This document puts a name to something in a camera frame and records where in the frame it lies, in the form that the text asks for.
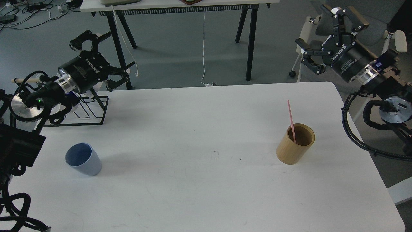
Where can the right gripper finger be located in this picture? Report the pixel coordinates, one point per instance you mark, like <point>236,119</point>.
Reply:
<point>308,53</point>
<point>341,20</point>

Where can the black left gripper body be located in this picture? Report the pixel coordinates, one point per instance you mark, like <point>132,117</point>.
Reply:
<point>85,70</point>

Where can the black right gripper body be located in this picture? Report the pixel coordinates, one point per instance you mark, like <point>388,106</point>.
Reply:
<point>350,59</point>

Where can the pink chopstick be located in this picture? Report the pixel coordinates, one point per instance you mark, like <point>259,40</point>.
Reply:
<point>291,121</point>

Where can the blue plastic cup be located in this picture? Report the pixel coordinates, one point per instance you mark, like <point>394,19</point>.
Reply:
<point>83,158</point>

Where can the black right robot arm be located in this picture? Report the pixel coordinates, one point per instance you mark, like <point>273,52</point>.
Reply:
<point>390,112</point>

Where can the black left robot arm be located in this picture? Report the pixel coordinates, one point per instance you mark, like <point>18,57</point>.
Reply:
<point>68,98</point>

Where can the grey office chair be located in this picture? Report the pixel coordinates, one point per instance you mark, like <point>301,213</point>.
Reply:
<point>375,38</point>

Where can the white background table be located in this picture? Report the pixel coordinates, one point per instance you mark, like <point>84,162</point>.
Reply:
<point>148,7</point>

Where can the bamboo cylinder holder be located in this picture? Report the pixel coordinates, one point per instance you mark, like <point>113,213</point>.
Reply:
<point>290,153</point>

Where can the black wire mug rack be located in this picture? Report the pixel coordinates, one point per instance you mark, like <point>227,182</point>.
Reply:
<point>90,110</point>

